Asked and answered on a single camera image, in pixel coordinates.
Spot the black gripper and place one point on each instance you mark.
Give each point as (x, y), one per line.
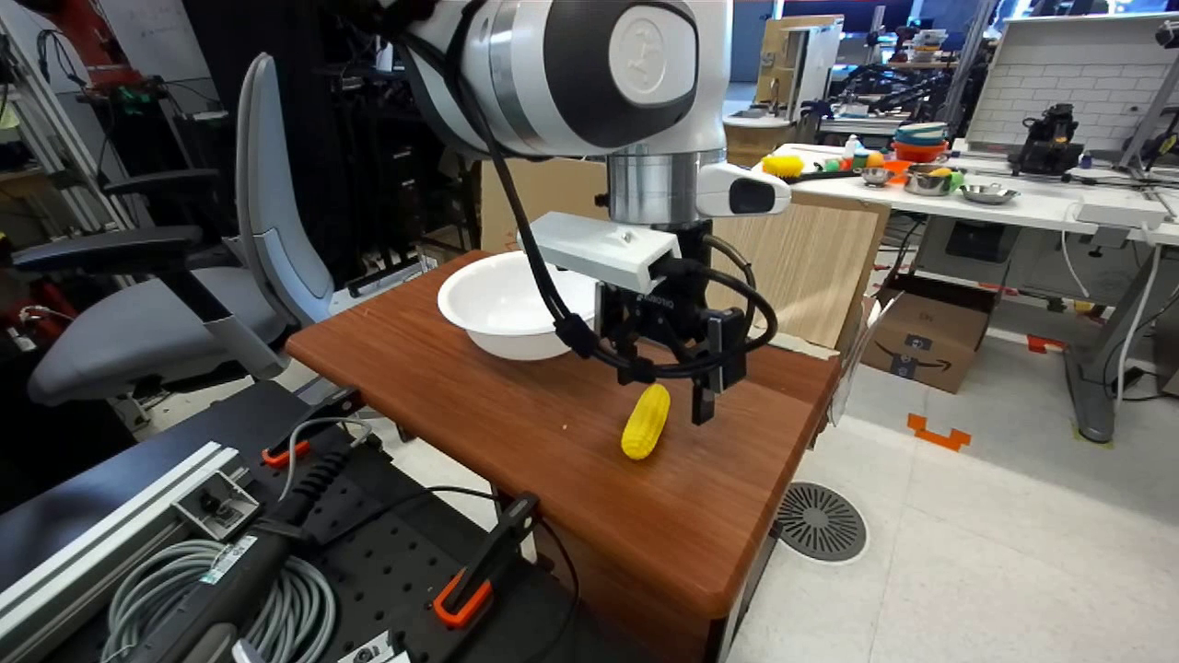
(686, 325)

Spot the yellow banana toy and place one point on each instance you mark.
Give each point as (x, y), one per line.
(647, 425)

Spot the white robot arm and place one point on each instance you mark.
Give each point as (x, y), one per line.
(578, 75)

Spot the white plastic basin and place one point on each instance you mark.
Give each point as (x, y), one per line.
(503, 306)

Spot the brown cardboard panel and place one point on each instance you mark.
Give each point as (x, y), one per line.
(798, 272)

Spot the round floor drain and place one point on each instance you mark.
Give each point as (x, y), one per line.
(819, 521)

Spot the black clamp orange tips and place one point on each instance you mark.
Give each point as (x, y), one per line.
(287, 452)
(493, 554)

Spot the brown cardboard box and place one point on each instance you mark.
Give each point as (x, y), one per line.
(922, 332)

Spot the orange floor tape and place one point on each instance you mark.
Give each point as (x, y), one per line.
(943, 436)

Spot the small metal bowl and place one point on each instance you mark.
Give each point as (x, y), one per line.
(930, 181)
(991, 192)

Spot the stack of coloured bowls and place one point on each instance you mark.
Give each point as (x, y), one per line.
(922, 137)

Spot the white work table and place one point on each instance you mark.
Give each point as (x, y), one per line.
(1043, 209)

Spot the black tabletop device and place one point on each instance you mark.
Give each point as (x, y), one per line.
(1048, 143)

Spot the grey office chair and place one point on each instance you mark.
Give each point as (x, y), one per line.
(149, 325)

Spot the white perforated panel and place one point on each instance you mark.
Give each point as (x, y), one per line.
(1092, 62)

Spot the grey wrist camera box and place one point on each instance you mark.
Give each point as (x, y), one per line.
(601, 246)

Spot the metal corner bracket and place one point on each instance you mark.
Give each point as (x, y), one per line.
(219, 505)

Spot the aluminium profile rail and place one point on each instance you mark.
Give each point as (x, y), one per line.
(112, 527)

